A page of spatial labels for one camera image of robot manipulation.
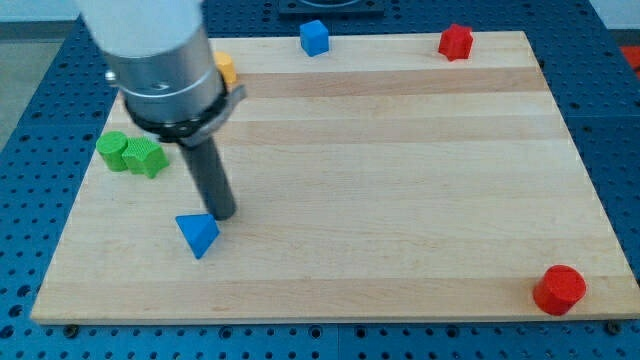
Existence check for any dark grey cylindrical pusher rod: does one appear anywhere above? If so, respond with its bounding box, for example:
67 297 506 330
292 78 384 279
179 137 237 221

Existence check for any blue triangle block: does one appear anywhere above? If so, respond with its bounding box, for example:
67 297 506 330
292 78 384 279
175 214 220 260

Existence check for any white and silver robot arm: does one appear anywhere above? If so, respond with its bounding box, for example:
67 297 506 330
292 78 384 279
76 0 246 220

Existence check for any green star block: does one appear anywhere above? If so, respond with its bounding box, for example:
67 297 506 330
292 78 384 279
122 137 169 179

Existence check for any green cylinder block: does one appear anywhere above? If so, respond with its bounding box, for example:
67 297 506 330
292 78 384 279
96 131 128 172

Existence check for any yellow block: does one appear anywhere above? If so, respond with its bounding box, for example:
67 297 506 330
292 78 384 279
214 51 237 85

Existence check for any blue cube block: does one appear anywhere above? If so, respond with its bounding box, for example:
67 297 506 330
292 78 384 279
299 20 330 57

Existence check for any wooden board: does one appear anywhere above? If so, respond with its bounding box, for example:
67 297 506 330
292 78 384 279
31 31 639 325

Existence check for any red star block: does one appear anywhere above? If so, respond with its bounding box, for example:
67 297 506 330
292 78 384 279
438 24 474 61

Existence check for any red cylinder block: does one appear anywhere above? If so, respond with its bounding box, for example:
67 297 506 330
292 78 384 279
532 264 587 316

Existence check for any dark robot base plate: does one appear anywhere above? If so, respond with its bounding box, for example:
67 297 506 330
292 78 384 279
276 0 386 17

